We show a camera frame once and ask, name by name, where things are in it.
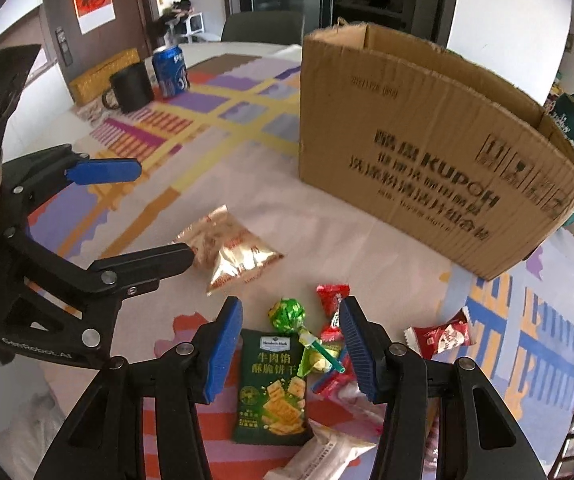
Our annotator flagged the pink snack packet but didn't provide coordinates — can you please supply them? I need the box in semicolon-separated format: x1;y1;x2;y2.
338;382;385;423

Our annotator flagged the long red snack packet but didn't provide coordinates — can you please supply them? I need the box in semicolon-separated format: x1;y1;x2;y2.
312;360;363;397

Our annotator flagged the floral patterned cloth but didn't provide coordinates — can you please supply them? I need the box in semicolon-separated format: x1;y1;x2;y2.
74;99;114;122

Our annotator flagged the blue soda can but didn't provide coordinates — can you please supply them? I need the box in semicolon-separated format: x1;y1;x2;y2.
152;45;190;98

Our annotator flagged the black bag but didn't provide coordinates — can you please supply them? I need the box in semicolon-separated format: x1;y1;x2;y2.
166;0;196;23

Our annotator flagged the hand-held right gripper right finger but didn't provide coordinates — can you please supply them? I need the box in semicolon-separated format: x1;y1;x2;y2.
338;296;555;480

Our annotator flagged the green wrapped lollipop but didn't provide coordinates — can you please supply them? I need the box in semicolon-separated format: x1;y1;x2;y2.
268;297;347;375

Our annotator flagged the brown door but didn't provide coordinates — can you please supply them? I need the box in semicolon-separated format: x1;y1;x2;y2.
41;0;157;96

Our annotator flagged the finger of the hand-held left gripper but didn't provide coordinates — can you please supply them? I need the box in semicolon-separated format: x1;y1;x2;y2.
0;144;142;241
2;230;196;361

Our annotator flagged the yellow green candy packet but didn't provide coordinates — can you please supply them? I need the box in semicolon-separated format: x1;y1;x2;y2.
299;340;342;376

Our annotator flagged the grey dining chair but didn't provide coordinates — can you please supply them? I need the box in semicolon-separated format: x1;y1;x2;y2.
221;11;305;43

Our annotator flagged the gold snack packet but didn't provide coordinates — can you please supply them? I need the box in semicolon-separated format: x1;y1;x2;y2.
174;205;284;297

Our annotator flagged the black door lock handle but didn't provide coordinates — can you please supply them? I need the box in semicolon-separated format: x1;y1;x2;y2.
54;26;74;67

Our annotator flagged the white snack packet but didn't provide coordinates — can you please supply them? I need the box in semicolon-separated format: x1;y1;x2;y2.
262;422;379;480

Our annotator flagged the yellow woven basket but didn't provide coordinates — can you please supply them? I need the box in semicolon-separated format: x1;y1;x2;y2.
68;48;143;106

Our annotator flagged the brown cardboard box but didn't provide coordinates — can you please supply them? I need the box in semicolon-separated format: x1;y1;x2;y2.
297;22;574;281

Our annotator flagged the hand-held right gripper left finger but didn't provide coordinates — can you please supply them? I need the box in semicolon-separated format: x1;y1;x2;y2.
32;296;244;480

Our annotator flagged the black mug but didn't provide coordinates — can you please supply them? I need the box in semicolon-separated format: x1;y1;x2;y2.
101;62;155;113

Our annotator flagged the red and white candy packet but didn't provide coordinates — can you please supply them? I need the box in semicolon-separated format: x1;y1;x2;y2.
404;308;475;361

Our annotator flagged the dark green cracker packet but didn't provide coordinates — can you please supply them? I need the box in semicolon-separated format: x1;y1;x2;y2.
231;329;313;447

